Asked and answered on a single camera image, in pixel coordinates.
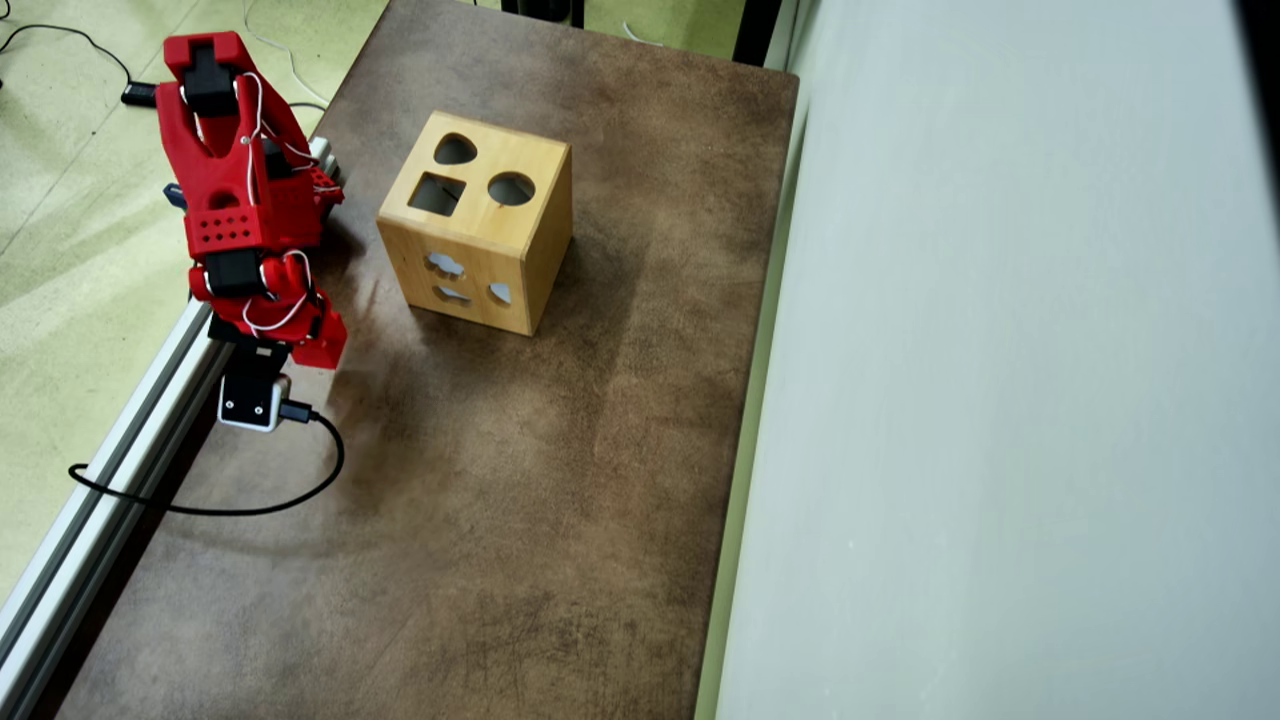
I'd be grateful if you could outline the thin black floor cable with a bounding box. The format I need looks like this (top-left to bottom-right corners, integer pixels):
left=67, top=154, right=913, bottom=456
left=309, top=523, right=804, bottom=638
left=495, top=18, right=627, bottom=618
left=0, top=22, right=134, bottom=89

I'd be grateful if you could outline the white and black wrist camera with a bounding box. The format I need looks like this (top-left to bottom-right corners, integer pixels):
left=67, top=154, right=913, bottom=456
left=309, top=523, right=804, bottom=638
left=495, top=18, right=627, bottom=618
left=217, top=335, right=293, bottom=434

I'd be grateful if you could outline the black furniture leg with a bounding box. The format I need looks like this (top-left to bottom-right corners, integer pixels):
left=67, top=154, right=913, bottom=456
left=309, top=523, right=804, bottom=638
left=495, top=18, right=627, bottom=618
left=500, top=0, right=586, bottom=29

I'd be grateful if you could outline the wooden shape sorter box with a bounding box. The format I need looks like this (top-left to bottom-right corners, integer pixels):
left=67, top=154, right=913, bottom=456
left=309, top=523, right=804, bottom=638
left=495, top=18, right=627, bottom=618
left=375, top=111, right=574, bottom=338

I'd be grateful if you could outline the dark vertical post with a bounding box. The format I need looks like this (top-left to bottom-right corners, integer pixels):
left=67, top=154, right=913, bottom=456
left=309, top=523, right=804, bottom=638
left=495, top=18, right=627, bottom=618
left=733, top=0, right=783, bottom=69

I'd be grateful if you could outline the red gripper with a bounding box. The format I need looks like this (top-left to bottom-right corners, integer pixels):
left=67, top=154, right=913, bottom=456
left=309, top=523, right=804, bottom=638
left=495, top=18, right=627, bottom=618
left=188, top=250, right=349, bottom=346

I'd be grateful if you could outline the aluminium profile rail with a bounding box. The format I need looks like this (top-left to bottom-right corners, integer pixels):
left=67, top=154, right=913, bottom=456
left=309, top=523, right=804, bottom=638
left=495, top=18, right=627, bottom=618
left=0, top=300, right=236, bottom=720

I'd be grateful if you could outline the thick black camera cable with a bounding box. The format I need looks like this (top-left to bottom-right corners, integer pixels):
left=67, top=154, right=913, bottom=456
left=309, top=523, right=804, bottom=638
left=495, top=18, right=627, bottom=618
left=66, top=400, right=348, bottom=519

